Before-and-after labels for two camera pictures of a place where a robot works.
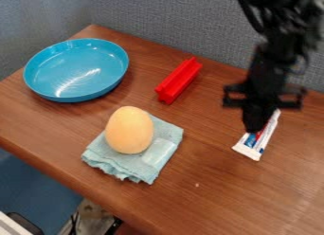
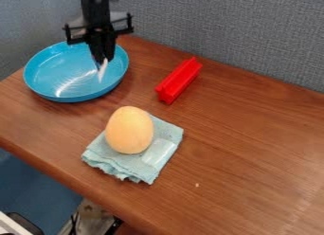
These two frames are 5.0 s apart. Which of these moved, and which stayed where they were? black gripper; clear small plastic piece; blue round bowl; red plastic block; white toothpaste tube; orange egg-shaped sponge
Moved: black gripper; white toothpaste tube
Stayed: clear small plastic piece; red plastic block; orange egg-shaped sponge; blue round bowl
